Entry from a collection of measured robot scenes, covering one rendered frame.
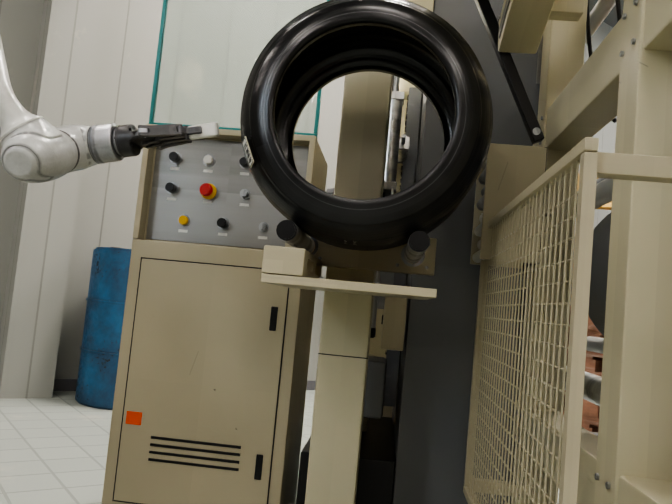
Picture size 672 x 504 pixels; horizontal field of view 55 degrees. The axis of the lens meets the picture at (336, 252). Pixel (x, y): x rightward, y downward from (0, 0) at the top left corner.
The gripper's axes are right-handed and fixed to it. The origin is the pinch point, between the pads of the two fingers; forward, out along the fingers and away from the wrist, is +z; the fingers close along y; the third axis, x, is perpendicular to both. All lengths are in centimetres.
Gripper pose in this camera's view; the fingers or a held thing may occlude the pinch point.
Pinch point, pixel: (203, 131)
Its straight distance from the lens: 155.3
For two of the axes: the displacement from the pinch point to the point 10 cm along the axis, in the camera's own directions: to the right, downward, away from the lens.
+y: 1.1, 1.0, 9.9
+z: 9.9, -1.0, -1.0
